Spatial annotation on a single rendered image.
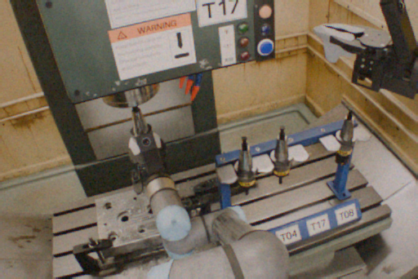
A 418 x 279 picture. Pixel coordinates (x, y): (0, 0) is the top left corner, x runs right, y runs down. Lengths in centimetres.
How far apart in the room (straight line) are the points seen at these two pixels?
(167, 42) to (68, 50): 19
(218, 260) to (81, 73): 43
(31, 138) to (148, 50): 146
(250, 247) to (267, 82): 167
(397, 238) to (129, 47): 120
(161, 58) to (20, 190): 165
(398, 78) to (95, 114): 118
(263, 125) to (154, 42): 157
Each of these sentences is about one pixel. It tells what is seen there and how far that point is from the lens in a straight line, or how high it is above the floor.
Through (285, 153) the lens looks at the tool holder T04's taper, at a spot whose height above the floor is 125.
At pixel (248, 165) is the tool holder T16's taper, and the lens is 102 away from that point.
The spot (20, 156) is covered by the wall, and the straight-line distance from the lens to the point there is 220.
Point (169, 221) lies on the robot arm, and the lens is 85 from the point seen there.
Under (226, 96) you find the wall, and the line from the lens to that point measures 212.
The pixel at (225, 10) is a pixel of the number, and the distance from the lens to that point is 74.
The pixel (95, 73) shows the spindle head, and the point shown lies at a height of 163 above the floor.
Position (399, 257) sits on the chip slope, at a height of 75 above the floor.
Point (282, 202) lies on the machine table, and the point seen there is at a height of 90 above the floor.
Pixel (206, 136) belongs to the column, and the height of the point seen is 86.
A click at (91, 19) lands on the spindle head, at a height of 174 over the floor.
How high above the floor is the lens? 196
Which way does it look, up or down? 39 degrees down
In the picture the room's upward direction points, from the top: 7 degrees counter-clockwise
